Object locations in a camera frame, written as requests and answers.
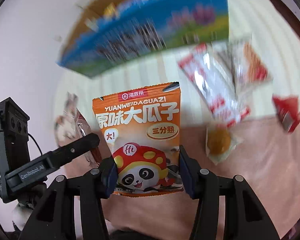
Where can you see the orange panda snack packet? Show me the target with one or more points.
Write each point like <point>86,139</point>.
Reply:
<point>137,120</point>

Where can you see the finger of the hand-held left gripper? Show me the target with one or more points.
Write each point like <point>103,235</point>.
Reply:
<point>75,148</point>

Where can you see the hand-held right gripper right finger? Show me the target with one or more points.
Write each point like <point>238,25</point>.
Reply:
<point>188,175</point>

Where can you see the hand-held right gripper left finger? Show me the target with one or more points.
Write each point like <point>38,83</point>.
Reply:
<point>110,177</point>

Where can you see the small red snack packet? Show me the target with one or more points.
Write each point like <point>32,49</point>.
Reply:
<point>286,110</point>

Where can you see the red and white snack packet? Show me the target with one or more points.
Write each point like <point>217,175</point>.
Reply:
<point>215,92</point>

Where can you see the round yellow pastry in wrapper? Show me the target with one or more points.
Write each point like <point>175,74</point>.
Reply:
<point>218,138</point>

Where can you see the blue cardboard box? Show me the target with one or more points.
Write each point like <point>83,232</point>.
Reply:
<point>140,30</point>

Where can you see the brown snack packet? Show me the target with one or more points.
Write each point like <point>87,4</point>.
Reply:
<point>83,127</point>

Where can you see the clear packet with red snack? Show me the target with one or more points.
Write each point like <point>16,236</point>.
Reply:
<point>255,65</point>

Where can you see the cat printed blanket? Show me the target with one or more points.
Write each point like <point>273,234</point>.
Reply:
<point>265,155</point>

